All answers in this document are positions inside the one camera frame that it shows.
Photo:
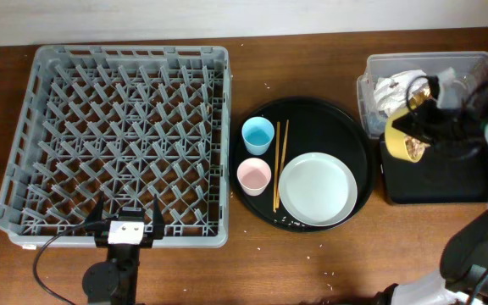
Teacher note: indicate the clear plastic bin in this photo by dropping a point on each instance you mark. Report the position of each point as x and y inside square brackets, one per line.
[470, 66]

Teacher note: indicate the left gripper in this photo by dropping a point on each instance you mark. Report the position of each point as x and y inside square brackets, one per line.
[94, 222]

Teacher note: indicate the wooden chopstick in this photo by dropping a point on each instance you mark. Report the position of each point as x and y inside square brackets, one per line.
[276, 166]
[282, 165]

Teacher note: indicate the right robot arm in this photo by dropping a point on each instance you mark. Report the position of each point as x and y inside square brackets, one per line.
[462, 277]

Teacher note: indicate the white napkin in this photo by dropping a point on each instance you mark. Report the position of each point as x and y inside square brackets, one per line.
[390, 92]

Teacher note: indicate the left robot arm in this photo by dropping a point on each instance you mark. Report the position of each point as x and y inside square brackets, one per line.
[114, 280]

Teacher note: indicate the blue plastic cup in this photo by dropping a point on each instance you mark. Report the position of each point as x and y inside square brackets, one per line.
[257, 133]

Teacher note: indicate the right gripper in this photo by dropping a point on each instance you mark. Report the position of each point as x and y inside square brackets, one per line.
[423, 126]

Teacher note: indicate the round black tray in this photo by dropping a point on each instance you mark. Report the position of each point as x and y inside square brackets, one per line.
[315, 126]

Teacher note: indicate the food scraps pile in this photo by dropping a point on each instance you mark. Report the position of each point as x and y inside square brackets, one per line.
[415, 148]

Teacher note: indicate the black rectangular tray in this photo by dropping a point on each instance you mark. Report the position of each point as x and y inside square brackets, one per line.
[434, 179]

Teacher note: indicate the grey round plate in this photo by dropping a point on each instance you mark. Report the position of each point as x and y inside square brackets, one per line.
[317, 189]

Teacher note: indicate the grey dishwasher rack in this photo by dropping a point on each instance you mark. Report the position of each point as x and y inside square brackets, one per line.
[145, 127]

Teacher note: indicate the gold snack wrapper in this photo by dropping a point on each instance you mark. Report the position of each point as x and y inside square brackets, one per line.
[420, 96]

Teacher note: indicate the yellow plastic bowl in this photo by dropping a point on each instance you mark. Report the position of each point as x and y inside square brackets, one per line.
[394, 139]

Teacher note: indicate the pink plastic cup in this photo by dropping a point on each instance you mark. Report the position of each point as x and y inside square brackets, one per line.
[253, 175]

